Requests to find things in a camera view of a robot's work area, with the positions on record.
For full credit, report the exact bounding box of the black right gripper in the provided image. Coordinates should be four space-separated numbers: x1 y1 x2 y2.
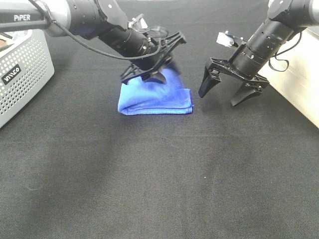
198 58 270 107

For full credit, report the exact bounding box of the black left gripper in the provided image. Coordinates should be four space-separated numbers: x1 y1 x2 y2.
120 32 186 85

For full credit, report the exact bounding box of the blue microfiber towel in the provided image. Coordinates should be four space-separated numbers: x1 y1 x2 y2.
118 63 193 116

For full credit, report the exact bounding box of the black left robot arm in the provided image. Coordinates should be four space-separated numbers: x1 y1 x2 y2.
0 0 186 84

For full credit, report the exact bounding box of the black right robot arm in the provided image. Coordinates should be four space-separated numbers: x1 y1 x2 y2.
198 0 319 106

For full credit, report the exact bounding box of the black table cloth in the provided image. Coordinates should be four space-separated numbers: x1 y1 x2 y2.
0 0 319 239

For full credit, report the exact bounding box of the grey perforated laundry basket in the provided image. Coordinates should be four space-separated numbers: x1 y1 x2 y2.
0 30 54 127

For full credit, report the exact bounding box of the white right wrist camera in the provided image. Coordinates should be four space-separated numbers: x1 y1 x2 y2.
216 31 235 48

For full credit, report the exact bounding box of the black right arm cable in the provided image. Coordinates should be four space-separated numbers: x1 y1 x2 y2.
268 31 304 73

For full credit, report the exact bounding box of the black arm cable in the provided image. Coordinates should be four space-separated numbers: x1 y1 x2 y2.
28 0 162 60
268 31 304 73

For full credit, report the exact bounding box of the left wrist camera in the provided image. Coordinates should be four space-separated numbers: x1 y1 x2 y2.
128 13 168 38

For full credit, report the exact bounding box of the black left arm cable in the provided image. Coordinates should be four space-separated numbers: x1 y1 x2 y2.
28 0 162 60

